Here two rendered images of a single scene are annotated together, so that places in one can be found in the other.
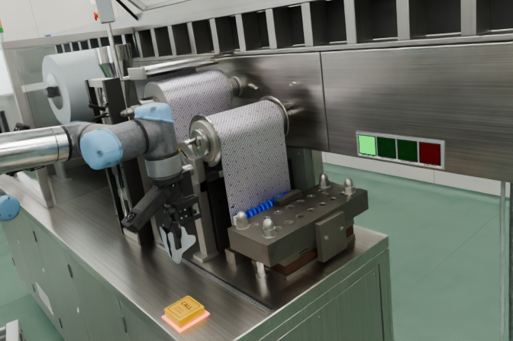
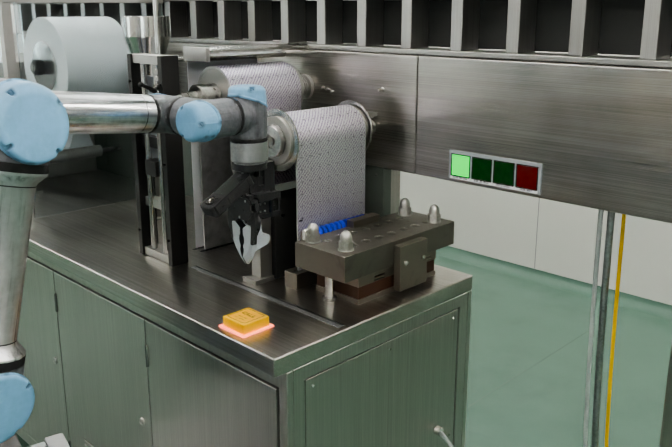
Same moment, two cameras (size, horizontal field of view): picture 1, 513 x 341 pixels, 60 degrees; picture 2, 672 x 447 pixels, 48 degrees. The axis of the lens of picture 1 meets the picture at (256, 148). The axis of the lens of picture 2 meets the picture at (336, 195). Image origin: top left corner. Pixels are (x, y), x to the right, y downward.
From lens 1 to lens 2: 0.60 m
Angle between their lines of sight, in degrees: 6
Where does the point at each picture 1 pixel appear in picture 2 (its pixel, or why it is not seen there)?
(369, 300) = (444, 347)
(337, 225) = (419, 252)
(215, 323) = (282, 332)
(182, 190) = (263, 182)
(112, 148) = (213, 121)
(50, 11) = not seen: outside the picture
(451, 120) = (551, 142)
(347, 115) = (441, 131)
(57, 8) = not seen: outside the picture
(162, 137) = (256, 120)
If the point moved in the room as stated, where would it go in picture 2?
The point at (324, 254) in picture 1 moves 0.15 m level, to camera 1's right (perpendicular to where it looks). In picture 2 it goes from (402, 282) to (464, 279)
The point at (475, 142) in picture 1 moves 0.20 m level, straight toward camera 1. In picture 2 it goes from (572, 166) to (565, 186)
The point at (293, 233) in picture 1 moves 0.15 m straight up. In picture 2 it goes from (371, 251) to (372, 186)
